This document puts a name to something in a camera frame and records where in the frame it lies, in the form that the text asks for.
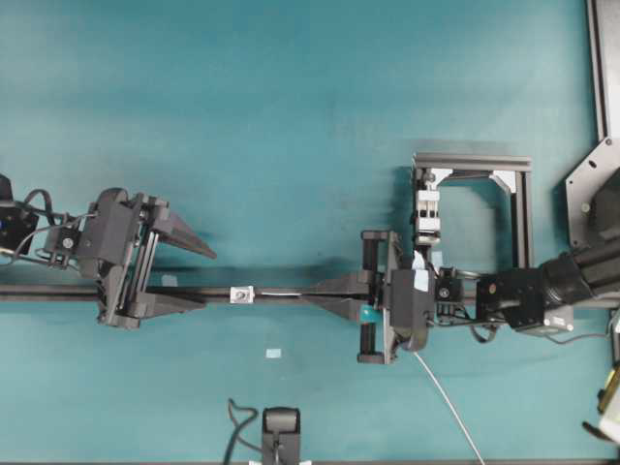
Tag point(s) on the black table-level camera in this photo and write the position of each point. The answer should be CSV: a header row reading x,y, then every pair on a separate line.
x,y
281,434

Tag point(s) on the teal tape patch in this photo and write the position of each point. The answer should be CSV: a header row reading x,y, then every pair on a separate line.
x,y
169,280

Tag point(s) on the white bracket with hole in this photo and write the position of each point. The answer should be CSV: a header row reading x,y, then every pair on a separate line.
x,y
242,295

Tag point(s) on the yellow black object right edge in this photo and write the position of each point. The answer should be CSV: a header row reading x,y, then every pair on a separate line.
x,y
608,408

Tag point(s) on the white wire clamp block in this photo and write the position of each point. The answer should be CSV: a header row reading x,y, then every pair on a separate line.
x,y
427,219

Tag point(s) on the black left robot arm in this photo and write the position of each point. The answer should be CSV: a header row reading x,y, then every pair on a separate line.
x,y
32,231

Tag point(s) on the black square aluminium frame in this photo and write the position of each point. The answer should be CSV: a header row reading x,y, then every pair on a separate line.
x,y
512,174

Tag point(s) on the black frame rail top right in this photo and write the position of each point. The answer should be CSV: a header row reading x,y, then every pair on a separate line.
x,y
603,26

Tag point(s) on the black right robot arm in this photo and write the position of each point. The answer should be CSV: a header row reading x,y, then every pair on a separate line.
x,y
525,299

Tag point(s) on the long black aluminium rail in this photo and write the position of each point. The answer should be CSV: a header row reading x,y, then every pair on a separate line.
x,y
34,292

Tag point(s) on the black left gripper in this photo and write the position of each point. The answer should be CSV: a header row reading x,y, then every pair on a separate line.
x,y
144,305

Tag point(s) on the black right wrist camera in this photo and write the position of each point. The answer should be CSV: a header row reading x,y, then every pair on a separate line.
x,y
412,302

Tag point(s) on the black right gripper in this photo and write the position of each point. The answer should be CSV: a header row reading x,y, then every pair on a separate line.
x,y
381,255

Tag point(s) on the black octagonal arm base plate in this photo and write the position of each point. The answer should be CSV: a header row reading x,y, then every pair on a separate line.
x,y
581,186

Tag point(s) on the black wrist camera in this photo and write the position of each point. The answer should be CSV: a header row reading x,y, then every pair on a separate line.
x,y
412,302
107,235

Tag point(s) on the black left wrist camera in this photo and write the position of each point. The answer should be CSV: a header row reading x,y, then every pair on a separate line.
x,y
107,235

